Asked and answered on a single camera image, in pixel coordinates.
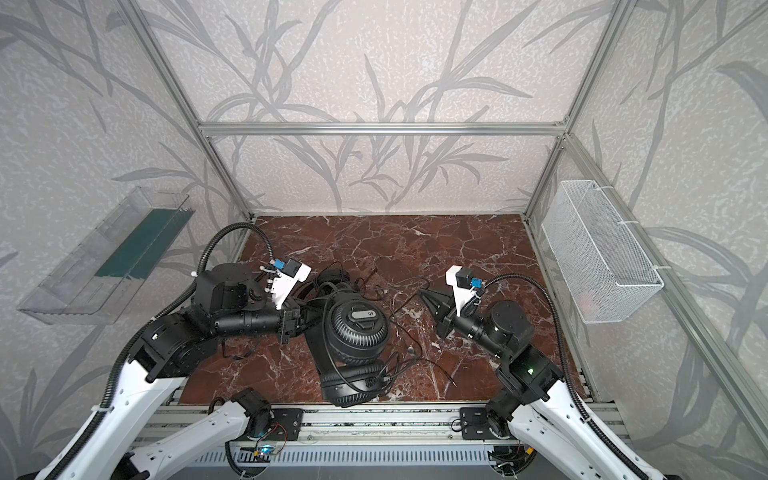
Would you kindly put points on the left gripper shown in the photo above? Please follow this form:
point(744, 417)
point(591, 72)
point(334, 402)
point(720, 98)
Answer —
point(288, 324)

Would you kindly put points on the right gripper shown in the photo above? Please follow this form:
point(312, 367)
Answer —
point(448, 316)

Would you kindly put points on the black headphones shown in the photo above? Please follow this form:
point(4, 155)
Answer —
point(347, 336)
point(335, 276)

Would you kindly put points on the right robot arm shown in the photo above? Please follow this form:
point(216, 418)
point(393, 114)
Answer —
point(538, 405)

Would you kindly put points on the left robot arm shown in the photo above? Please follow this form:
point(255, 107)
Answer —
point(224, 301)

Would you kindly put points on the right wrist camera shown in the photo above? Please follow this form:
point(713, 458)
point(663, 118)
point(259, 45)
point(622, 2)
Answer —
point(467, 289)

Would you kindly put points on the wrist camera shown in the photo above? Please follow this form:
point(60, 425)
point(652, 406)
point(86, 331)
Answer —
point(467, 289)
point(282, 277)

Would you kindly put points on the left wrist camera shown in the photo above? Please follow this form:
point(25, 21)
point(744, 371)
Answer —
point(282, 277)

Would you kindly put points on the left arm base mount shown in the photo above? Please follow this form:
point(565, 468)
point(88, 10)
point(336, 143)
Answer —
point(282, 424)

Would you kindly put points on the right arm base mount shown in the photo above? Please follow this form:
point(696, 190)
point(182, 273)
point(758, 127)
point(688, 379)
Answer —
point(480, 423)

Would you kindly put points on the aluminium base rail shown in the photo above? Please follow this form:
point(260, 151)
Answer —
point(385, 423)

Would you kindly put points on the white wire mesh basket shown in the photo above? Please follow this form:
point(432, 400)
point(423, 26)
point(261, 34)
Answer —
point(608, 274)

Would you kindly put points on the clear plastic wall bin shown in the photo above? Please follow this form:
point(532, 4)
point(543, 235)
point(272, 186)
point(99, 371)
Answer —
point(95, 283)

